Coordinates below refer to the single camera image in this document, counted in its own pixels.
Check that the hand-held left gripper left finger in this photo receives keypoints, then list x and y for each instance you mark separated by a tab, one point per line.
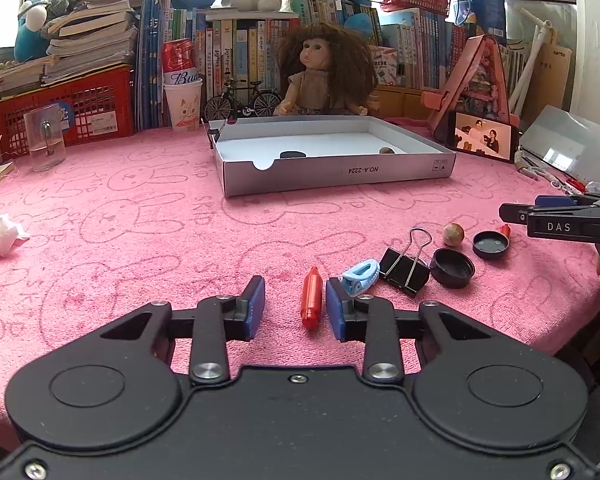
255	307

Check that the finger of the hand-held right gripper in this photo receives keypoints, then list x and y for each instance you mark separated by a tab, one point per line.
555	201
514	212

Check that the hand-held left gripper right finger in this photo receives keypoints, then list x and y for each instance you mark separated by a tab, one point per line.
337	310

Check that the small red plastic piece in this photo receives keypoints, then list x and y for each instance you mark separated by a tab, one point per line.
505	231

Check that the red crayon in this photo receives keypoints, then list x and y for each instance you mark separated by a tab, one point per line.
311	302

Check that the black round cap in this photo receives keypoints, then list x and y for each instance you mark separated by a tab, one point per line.
452	268
490	245

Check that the blue plastic clip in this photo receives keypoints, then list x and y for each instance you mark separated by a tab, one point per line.
362	275

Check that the brown nut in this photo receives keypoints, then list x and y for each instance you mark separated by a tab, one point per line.
453	234

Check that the large black binder clip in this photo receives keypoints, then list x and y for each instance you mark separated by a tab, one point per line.
405	270

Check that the black round puck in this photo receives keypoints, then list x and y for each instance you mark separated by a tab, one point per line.
291	154

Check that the white cardboard box tray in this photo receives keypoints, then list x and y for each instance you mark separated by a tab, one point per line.
330	132

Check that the grey laptop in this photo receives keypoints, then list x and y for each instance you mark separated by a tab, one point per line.
565	140

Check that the smartphone with lit screen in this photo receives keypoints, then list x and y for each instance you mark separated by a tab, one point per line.
482	137

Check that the brown cardboard box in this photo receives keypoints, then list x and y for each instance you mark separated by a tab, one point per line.
552	85

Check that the pink triangular stand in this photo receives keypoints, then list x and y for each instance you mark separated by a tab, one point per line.
485	75

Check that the pink rabbit print towel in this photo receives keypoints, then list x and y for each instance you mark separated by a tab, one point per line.
130	240

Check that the wooden desk organizer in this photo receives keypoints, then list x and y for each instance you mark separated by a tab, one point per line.
405	102

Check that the small black binder clip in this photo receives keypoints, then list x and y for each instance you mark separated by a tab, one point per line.
215	134

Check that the black model bicycle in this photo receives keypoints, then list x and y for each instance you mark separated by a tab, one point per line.
242	102

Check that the blue carton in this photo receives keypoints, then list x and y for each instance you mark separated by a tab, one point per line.
480	5

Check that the cat print paper cup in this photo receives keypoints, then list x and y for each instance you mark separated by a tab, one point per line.
183	107

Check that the curly brown-haired doll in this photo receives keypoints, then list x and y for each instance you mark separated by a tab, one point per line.
325	70

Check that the blue round plush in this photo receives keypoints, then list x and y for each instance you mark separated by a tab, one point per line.
360	21

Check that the red plastic crate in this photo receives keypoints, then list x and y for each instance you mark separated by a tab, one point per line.
100	105

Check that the red beverage can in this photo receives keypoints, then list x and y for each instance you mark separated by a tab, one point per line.
180	62

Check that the row of standing books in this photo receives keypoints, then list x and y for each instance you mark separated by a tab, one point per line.
245	50

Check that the crumpled white tissue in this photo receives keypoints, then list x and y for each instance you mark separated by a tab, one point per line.
0	232

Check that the clear glass cup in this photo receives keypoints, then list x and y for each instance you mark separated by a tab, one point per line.
45	142

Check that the stack of lying books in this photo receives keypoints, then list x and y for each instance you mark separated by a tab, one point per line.
95	40

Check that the blue and white plush toy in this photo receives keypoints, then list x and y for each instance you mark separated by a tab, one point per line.
30	30

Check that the white pipe frame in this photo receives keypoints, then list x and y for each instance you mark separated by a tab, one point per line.
532	60

